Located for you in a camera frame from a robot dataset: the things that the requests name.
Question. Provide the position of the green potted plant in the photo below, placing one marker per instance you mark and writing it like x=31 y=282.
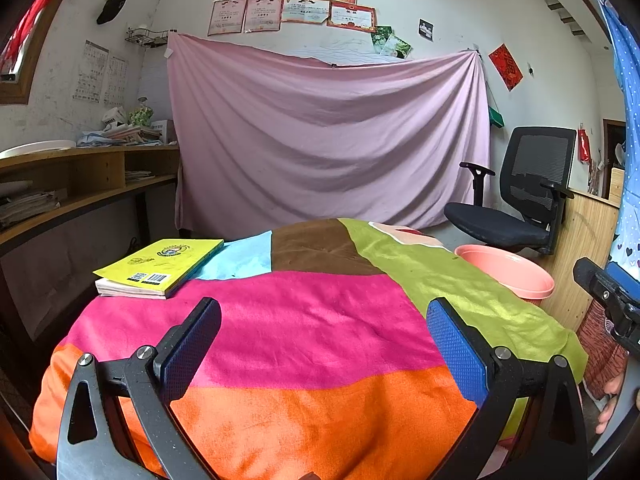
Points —
x=140 y=114

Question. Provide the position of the colourful patchwork blanket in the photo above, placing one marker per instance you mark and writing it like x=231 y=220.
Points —
x=310 y=320

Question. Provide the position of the white cardboard box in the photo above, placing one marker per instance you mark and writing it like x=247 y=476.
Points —
x=164 y=131

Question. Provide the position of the green photo print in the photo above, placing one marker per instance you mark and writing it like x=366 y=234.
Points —
x=398 y=47
x=381 y=38

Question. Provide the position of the curved wooden panel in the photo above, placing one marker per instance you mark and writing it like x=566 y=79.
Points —
x=585 y=230

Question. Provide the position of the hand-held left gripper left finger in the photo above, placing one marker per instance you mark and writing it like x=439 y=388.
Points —
x=192 y=345

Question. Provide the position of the printed wall chart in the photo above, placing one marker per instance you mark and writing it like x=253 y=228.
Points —
x=90 y=71
x=116 y=80

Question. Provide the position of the wooden window frame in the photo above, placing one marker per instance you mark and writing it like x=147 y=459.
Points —
x=30 y=75

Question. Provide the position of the black office chair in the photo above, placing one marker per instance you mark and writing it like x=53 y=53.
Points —
x=500 y=230

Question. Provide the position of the printed brown cloth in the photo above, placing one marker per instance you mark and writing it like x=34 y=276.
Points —
x=600 y=355

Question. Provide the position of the dark wooden frame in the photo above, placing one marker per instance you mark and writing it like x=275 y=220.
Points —
x=606 y=155

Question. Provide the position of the pink hanging cloth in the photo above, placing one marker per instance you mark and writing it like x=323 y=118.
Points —
x=325 y=135

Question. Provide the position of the papers in shelf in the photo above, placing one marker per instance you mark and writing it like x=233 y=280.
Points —
x=137 y=175

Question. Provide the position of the red paper poster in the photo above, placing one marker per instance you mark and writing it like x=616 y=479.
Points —
x=506 y=67

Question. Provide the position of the red window cloth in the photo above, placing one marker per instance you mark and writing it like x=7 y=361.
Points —
x=30 y=20

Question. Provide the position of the person's right hand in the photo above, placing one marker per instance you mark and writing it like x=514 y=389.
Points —
x=615 y=395

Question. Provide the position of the red hanging charm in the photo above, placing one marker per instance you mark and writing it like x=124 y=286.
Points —
x=584 y=145

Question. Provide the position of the white round tray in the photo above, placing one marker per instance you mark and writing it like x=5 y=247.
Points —
x=35 y=148

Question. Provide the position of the small green box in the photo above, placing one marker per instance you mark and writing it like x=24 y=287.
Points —
x=496 y=117

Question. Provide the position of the pile of papers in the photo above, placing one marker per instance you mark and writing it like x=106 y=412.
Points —
x=120 y=136

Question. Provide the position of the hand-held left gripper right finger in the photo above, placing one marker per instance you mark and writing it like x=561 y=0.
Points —
x=455 y=350

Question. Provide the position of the wooden shelf desk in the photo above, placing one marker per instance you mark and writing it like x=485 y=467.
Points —
x=95 y=170

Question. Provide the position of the black cap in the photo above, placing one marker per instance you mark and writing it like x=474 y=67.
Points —
x=111 y=9

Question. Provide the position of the blue dotted cloth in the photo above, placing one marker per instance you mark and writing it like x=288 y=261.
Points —
x=625 y=110

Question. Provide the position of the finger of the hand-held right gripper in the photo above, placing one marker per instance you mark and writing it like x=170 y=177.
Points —
x=597 y=282

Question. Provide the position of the yellow paperback book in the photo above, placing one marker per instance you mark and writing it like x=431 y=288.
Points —
x=160 y=260

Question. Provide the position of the small black-white photo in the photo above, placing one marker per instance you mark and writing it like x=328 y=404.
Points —
x=425 y=29

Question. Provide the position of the pale wooden board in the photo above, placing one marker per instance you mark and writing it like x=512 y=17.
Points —
x=616 y=185

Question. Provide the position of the stack of newspapers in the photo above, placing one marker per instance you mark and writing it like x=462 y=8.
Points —
x=27 y=207

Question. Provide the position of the salmon plastic bin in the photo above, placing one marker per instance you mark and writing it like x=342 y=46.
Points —
x=505 y=272

